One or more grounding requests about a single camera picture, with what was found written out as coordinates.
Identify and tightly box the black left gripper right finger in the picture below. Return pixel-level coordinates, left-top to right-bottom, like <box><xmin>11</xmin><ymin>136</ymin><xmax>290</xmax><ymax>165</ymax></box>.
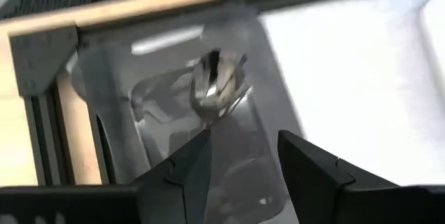
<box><xmin>277</xmin><ymin>129</ymin><xmax>403</xmax><ymax>224</ymax></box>

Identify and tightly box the silver spoon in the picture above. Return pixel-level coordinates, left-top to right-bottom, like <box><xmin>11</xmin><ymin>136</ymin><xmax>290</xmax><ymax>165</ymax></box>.
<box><xmin>188</xmin><ymin>49</ymin><xmax>250</xmax><ymax>122</ymax></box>

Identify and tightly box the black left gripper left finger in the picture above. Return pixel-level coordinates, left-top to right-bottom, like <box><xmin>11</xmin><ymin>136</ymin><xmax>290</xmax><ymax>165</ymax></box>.
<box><xmin>133</xmin><ymin>129</ymin><xmax>213</xmax><ymax>224</ymax></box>

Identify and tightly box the grey translucent plastic bin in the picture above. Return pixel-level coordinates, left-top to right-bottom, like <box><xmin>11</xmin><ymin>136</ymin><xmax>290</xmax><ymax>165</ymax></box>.
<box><xmin>68</xmin><ymin>6</ymin><xmax>304</xmax><ymax>224</ymax></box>

